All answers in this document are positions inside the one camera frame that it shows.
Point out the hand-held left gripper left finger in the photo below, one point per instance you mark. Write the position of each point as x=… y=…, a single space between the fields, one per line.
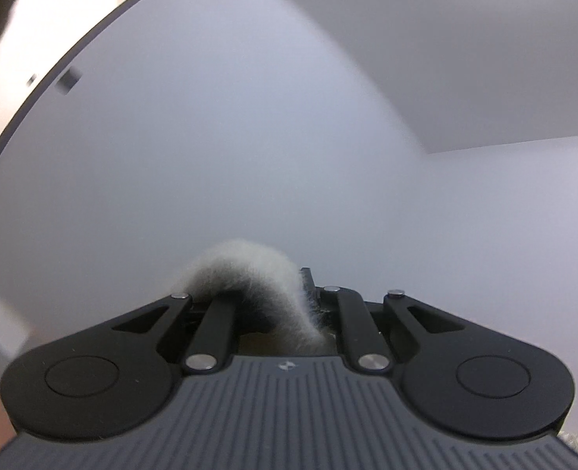
x=215 y=323

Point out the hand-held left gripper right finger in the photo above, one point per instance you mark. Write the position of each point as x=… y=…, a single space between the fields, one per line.
x=352 y=323

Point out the white fleece garment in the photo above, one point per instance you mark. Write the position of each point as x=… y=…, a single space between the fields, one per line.
x=249 y=269

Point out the grey wall switch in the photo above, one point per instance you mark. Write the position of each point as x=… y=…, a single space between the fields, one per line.
x=68 y=80

